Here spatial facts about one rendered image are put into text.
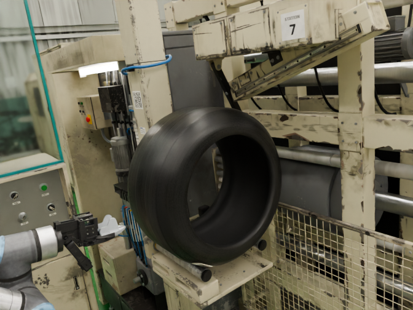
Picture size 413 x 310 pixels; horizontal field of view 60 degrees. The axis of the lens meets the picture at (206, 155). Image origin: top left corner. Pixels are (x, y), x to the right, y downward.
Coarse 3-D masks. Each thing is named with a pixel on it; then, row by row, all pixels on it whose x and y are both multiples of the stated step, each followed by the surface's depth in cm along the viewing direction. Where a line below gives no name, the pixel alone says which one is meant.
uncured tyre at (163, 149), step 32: (160, 128) 123; (192, 128) 114; (224, 128) 118; (256, 128) 127; (160, 160) 112; (192, 160) 112; (224, 160) 158; (256, 160) 151; (128, 192) 126; (160, 192) 110; (224, 192) 158; (256, 192) 152; (160, 224) 112; (192, 224) 150; (224, 224) 155; (256, 224) 136; (192, 256) 119; (224, 256) 126
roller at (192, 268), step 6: (156, 246) 150; (162, 252) 147; (168, 252) 142; (174, 258) 139; (180, 264) 136; (186, 264) 132; (192, 264) 130; (192, 270) 129; (198, 270) 127; (204, 270) 125; (198, 276) 126; (204, 276) 124; (210, 276) 126
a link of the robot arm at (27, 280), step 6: (30, 270) 97; (18, 276) 93; (24, 276) 94; (30, 276) 97; (0, 282) 92; (6, 282) 92; (12, 282) 92; (18, 282) 93; (24, 282) 94; (30, 282) 96; (12, 288) 92; (18, 288) 91
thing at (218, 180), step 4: (212, 148) 182; (216, 148) 183; (212, 152) 182; (216, 152) 182; (212, 156) 183; (216, 156) 182; (220, 156) 182; (216, 160) 182; (220, 160) 179; (216, 164) 185; (220, 164) 182; (216, 168) 185; (220, 168) 186; (216, 172) 184; (220, 172) 182; (216, 176) 186; (220, 176) 186; (216, 180) 186; (220, 180) 186; (216, 184) 186; (220, 184) 186; (216, 188) 187
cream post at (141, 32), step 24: (120, 0) 138; (144, 0) 137; (120, 24) 143; (144, 24) 139; (144, 48) 140; (144, 72) 141; (144, 96) 143; (168, 96) 149; (144, 120) 147; (168, 288) 171
